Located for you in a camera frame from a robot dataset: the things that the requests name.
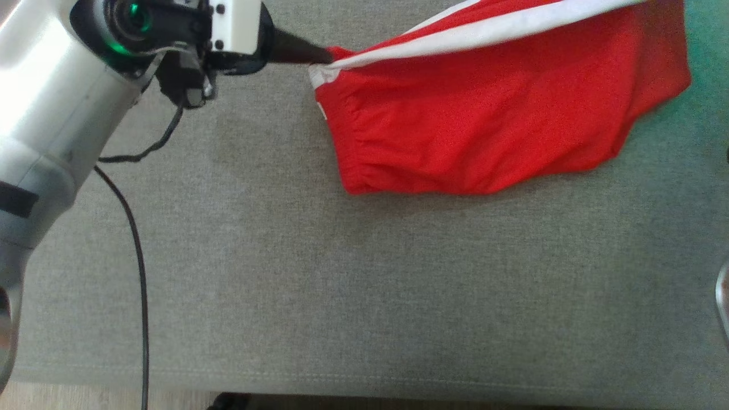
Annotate black left cable blue plug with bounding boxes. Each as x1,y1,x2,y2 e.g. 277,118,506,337
94,105,184,410

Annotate red shorts with white stripe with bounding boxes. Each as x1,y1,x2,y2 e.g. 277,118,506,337
309,0,693,196

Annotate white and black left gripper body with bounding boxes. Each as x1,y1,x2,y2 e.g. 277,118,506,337
71,0,275,76

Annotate large grey sofa seat cushion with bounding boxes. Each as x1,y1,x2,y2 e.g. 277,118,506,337
0,0,729,408

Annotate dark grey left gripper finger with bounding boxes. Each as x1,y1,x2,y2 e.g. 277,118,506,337
269,26,334,65

